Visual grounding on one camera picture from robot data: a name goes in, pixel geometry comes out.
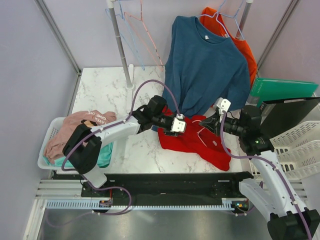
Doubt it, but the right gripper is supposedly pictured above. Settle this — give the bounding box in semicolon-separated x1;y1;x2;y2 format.
199;111;246;137

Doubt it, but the pink wire hanger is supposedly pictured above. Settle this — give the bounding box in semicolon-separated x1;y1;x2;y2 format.
123;0;165;72
192;119;208;148

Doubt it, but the red t shirt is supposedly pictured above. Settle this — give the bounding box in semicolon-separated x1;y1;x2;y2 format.
157;115;231;171

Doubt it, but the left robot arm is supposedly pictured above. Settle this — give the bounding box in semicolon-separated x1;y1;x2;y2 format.
62;95;187;197

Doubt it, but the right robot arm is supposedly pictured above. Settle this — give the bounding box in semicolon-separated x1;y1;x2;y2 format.
199;105;320;240

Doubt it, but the blue t shirt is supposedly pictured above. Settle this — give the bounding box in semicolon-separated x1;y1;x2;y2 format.
162;16;250;118

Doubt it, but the mint green t shirt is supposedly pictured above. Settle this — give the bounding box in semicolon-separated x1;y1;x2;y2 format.
42;143;114;168

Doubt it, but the orange t shirt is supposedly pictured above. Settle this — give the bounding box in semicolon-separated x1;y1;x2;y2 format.
200;7;258;87

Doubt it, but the blue hanger holding shirts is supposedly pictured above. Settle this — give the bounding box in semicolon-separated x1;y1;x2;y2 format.
196;0;253;41

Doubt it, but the pink printed t shirt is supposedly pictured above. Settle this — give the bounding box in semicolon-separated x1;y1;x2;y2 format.
43;110;117;167

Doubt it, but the green binder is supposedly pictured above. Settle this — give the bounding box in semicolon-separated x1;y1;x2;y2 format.
247;77;319;107

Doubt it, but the black binder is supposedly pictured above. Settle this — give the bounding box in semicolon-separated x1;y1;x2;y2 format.
260;97;320;139

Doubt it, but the white slotted tray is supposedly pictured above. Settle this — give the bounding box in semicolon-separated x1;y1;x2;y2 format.
270;120;320;180

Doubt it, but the white plastic laundry basket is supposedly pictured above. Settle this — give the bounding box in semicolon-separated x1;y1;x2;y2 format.
37;117;65;171

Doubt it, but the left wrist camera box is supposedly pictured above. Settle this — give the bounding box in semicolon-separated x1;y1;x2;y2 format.
170;114;187;133

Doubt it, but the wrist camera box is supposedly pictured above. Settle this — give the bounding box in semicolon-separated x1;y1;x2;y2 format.
170;114;187;133
214;97;231;115

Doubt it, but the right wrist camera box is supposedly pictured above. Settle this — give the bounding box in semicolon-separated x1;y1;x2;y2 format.
214;97;231;115

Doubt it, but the light blue wire hanger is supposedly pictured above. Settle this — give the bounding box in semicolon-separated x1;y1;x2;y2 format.
114;0;145;71

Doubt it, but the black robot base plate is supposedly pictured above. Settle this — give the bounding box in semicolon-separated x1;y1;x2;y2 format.
81;171;253;205

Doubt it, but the white cable duct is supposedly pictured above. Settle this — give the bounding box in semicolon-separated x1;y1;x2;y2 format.
45;199;234;211

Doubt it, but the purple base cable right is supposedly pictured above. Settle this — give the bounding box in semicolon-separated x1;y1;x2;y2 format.
229;197;258;217

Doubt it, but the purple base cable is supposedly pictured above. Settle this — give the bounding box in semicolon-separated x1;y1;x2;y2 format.
43;179;133;228
229;197;258;217

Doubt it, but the aluminium frame post right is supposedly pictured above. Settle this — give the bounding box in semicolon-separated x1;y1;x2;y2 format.
257;0;301;74

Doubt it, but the aluminium frame post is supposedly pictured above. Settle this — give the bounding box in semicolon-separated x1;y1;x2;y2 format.
257;0;301;74
34;0;82;76

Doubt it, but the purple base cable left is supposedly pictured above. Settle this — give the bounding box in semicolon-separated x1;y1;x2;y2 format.
43;179;133;228

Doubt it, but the aluminium frame post left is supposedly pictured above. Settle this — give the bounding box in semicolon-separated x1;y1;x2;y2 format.
34;0;82;76

